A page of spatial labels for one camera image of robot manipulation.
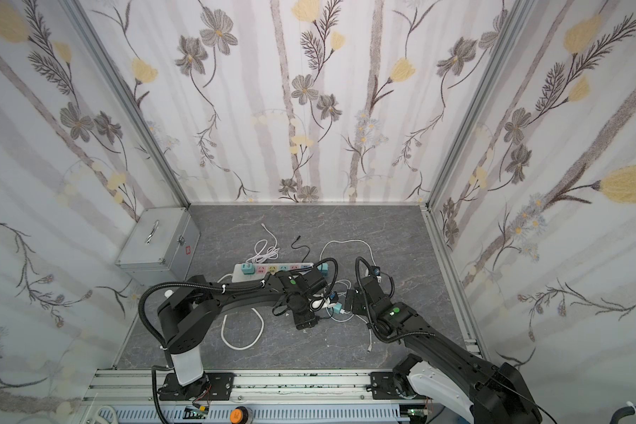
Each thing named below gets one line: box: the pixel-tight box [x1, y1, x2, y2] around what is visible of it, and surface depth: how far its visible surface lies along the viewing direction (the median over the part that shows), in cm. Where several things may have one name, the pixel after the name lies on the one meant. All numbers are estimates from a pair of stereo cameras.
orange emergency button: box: [229, 406, 249, 424], surface depth 64 cm
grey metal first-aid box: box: [114, 207, 201, 289], surface depth 91 cm
